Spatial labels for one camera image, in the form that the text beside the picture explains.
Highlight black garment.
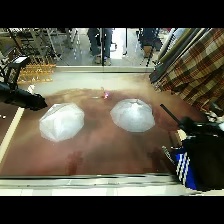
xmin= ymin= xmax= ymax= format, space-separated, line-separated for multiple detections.
xmin=181 ymin=132 xmax=224 ymax=192

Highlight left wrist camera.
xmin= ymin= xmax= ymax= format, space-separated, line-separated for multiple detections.
xmin=4 ymin=55 xmax=32 ymax=90

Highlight person's legs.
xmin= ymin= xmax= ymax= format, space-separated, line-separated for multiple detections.
xmin=86 ymin=28 xmax=115 ymax=66

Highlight checked shirt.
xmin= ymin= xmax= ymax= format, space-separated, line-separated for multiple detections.
xmin=149 ymin=28 xmax=224 ymax=114

